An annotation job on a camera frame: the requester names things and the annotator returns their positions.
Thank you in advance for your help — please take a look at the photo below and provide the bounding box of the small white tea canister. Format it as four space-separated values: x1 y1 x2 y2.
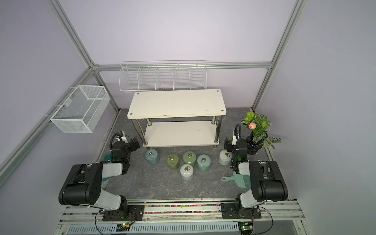
218 150 233 166

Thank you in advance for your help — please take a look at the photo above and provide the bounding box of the small blue tea canister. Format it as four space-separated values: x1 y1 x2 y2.
145 149 160 165

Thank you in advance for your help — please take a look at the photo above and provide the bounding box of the large light blue tea canister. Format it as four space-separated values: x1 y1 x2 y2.
197 154 212 172

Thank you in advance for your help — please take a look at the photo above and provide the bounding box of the large green tea canister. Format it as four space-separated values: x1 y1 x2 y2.
183 151 197 166

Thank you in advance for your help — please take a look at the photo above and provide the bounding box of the small green tea canister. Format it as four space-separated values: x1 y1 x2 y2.
166 154 180 170

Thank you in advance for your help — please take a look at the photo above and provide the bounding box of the large white tea canister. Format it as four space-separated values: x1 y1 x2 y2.
180 164 194 181

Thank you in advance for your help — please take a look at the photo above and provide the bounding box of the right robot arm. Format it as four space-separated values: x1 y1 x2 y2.
224 138 288 211

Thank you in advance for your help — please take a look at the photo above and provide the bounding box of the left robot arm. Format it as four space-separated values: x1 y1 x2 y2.
58 138 140 213

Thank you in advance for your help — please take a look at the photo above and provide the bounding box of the white two-tier shelf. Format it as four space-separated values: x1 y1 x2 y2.
127 89 227 148

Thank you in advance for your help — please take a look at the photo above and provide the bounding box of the green rubber glove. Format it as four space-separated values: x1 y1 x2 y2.
102 152 113 163

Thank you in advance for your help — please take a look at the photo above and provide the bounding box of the potted plant with pink flower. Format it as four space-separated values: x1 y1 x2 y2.
241 112 282 155

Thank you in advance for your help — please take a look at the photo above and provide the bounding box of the white mesh basket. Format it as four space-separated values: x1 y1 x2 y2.
50 85 110 133

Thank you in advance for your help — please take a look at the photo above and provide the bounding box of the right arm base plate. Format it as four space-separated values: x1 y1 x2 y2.
218 203 261 220

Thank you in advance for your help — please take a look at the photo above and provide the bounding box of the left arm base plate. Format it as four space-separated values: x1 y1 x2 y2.
102 205 145 222

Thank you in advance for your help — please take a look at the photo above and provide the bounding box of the white wire divided basket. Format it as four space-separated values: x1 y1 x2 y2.
118 60 208 92

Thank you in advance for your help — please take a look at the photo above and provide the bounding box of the white slotted cable duct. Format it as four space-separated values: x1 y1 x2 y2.
64 222 240 235

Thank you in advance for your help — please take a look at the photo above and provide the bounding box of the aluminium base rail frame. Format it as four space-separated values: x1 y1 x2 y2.
54 198 312 235

